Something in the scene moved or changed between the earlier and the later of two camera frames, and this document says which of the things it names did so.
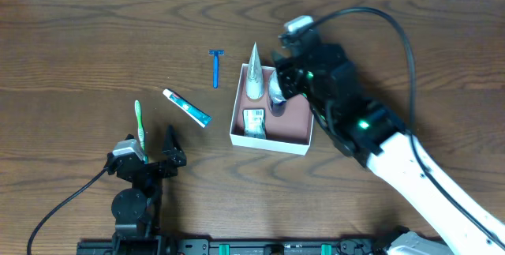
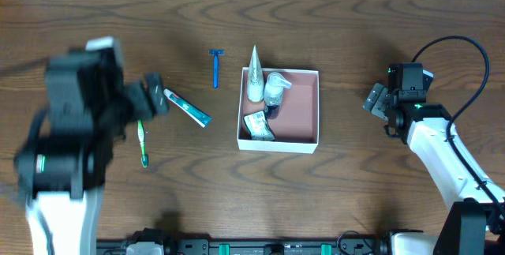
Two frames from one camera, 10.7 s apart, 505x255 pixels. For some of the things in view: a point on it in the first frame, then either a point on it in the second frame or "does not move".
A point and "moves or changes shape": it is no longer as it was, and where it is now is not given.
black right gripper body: x=294 y=70 -> x=383 y=103
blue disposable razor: x=215 y=53 does not move
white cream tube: x=255 y=78 does not move
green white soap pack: x=254 y=123 moves or changes shape
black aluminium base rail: x=251 y=245 does not move
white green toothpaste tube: x=201 y=118 does not move
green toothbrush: x=141 y=130 does not move
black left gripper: x=150 y=168 -> x=139 y=99
